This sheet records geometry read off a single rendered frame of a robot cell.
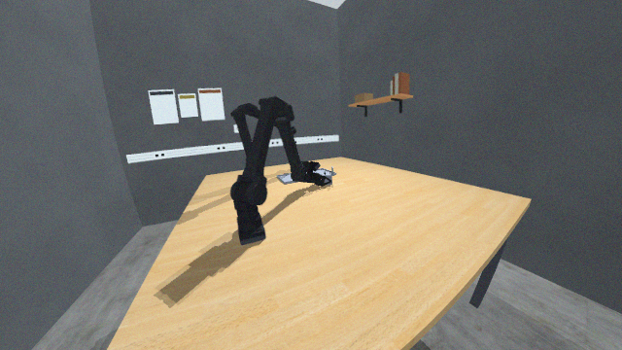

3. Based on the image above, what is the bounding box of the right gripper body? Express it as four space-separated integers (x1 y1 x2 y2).
308 173 324 186

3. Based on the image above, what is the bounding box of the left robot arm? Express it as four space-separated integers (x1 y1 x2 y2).
230 103 260 164

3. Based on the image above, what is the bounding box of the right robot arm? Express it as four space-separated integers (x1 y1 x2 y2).
230 96 321 240

